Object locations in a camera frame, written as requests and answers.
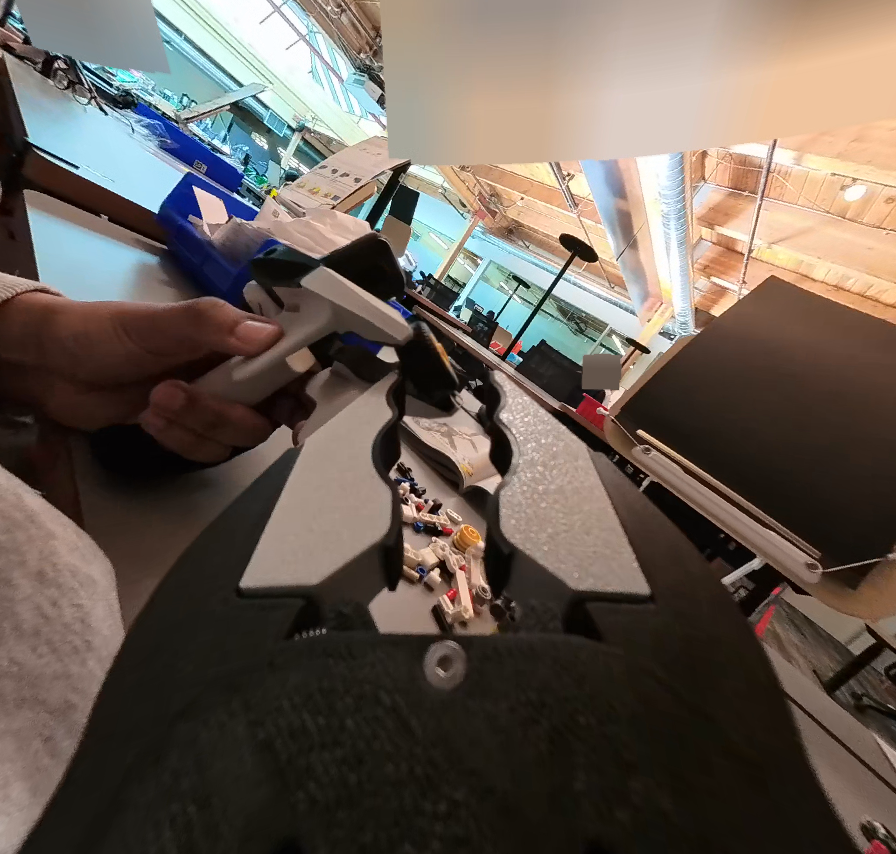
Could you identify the printed cardboard box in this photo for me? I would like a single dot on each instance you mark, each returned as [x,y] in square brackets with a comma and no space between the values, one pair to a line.
[343,178]

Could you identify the pile of loose lego pieces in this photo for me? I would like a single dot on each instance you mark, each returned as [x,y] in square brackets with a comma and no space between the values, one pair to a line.
[448,588]

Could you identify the black floor lamp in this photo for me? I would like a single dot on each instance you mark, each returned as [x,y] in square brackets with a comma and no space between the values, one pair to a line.
[560,287]

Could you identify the silver ventilation duct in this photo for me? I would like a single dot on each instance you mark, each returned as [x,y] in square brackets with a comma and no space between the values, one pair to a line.
[675,237]

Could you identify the grey hoodie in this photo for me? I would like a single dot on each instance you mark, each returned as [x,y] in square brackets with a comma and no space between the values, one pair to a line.
[49,623]

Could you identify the printed instruction booklet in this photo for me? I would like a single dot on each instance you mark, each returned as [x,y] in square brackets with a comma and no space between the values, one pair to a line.
[455,444]

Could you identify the person's left hand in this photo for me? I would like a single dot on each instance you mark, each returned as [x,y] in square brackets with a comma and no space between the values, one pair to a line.
[126,357]

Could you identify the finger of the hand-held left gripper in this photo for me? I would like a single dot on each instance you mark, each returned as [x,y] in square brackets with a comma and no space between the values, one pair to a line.
[350,304]

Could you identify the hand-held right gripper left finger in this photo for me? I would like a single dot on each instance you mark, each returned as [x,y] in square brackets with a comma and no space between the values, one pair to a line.
[322,504]

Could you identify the black board panel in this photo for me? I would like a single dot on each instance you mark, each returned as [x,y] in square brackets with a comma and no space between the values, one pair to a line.
[770,413]

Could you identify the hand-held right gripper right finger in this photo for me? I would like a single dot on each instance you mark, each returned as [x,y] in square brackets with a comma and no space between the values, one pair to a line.
[567,511]

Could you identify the crumpled white plastic bags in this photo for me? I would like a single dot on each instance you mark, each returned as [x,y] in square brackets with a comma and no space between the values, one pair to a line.
[308,223]

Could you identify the blue plastic bin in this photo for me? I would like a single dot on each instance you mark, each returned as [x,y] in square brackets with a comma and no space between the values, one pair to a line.
[196,241]
[175,141]

